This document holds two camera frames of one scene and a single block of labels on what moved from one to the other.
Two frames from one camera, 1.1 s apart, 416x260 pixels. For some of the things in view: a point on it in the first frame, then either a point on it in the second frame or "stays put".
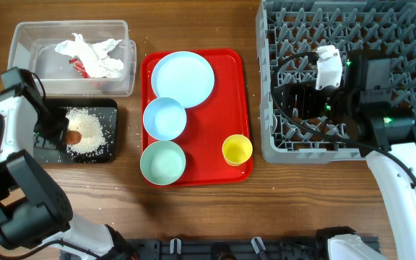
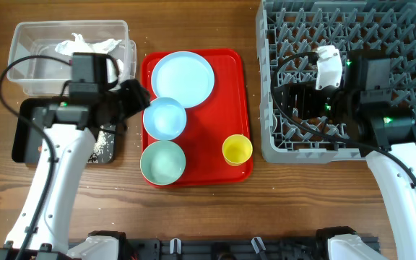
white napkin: (94, 57) stays put
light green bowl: (162, 162) stays put
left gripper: (58, 114) -> (131, 97)
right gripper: (304, 92) stays put
